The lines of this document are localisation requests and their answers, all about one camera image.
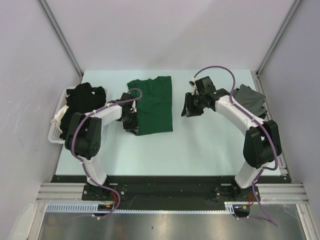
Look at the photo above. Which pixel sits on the white t shirt in basket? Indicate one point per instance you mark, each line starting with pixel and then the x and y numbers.
pixel 60 110

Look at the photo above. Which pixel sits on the green t shirt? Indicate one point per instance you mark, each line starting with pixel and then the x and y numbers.
pixel 154 109

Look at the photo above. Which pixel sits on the aluminium corner post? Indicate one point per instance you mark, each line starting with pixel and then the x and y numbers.
pixel 279 35
pixel 49 15

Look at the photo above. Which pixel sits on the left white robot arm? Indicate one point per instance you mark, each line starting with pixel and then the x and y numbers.
pixel 85 131

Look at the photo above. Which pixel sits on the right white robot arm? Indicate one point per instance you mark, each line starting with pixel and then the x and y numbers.
pixel 261 138

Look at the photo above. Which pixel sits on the left aluminium corner post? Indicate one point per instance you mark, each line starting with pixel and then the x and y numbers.
pixel 49 15

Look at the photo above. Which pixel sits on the black t shirt in basket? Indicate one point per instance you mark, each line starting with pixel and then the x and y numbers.
pixel 82 99

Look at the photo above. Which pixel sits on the blue slotted cable duct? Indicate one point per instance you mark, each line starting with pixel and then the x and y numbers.
pixel 72 207

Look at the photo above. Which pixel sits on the white plastic basket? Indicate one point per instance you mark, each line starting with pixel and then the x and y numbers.
pixel 55 131

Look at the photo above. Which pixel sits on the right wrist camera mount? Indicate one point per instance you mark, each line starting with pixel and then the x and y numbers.
pixel 194 91

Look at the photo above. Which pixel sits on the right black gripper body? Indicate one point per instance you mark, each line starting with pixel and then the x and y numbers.
pixel 195 104

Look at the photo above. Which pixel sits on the right aluminium corner post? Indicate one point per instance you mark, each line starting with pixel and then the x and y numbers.
pixel 279 35

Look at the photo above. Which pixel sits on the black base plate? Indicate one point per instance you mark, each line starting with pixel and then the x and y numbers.
pixel 155 204

